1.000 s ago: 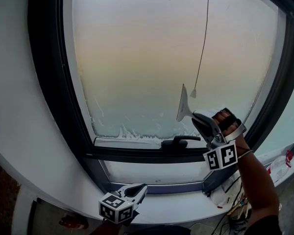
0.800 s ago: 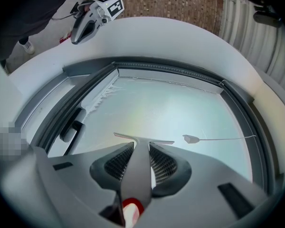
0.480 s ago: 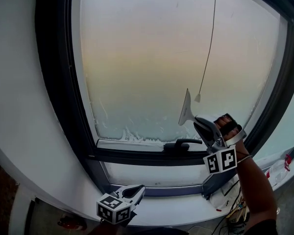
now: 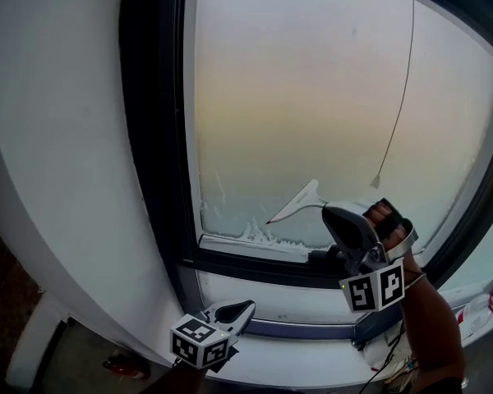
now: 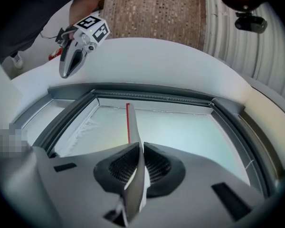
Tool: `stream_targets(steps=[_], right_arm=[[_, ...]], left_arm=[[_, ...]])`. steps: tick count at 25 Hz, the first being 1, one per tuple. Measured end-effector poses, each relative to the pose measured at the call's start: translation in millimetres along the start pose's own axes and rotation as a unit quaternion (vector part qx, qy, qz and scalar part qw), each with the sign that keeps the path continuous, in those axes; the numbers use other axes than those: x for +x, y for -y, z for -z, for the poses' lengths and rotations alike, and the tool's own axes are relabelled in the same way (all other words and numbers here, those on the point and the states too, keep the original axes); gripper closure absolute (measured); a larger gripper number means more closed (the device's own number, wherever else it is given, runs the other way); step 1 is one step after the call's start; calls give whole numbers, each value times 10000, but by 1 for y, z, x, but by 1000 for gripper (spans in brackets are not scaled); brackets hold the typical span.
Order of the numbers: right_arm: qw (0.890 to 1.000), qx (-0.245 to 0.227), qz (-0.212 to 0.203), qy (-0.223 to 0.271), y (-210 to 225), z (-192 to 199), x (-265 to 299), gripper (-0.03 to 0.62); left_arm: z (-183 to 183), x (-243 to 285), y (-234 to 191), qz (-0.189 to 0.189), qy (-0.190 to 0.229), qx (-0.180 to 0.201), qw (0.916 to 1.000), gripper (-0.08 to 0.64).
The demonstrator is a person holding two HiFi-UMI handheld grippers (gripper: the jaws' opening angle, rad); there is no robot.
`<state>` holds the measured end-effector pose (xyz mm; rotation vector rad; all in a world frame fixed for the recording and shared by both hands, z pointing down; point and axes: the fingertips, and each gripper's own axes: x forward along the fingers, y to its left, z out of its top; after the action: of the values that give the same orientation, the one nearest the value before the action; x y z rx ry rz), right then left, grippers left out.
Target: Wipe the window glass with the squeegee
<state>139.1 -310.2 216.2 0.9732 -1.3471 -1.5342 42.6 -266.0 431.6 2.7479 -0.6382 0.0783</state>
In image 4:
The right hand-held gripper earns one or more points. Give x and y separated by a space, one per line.
390 285

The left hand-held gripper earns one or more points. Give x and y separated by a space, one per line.
197 343

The white squeegee with red blade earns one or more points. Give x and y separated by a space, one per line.
300 201

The frosted window glass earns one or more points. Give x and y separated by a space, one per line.
312 76

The person's right forearm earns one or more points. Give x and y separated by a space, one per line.
431 331

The person's left forearm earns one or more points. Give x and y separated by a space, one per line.
176 382

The person's right hand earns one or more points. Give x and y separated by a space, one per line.
378 216

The clear window pane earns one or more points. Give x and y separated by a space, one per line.
271 298

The white windowsill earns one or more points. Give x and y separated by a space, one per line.
296 359

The red fire extinguisher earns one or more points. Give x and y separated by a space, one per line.
125 367

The wide frosted window pane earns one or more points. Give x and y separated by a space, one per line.
480 265

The clear plastic bottle red label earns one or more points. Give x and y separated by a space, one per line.
476 310

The grey framed window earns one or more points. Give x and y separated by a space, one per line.
156 138

